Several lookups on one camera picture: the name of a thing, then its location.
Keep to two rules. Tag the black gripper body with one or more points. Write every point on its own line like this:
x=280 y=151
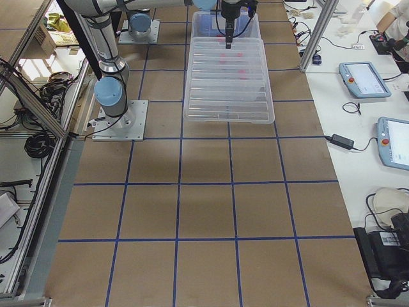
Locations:
x=229 y=10

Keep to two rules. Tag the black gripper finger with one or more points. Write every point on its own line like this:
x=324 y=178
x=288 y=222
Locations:
x=229 y=42

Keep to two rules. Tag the clear plastic box lid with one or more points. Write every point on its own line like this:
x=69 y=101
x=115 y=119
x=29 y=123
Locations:
x=214 y=92

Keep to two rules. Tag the clear plastic storage box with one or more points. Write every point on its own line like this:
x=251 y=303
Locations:
x=207 y=24

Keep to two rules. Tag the red block upper right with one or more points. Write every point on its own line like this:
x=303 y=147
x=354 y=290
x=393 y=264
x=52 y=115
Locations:
x=243 y=74

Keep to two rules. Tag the far teach pendant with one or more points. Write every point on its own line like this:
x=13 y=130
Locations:
x=362 y=80

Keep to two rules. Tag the teach pendant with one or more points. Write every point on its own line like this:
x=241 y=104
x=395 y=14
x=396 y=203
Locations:
x=392 y=139
x=362 y=80

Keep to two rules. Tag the black power adapter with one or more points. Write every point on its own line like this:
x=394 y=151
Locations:
x=342 y=142

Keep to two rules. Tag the near teach pendant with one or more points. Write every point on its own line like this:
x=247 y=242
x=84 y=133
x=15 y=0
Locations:
x=392 y=139

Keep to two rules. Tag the aluminium frame post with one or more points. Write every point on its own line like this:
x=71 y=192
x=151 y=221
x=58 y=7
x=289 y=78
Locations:
x=317 y=33

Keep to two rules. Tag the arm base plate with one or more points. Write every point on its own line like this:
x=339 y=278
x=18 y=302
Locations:
x=131 y=125
x=130 y=35

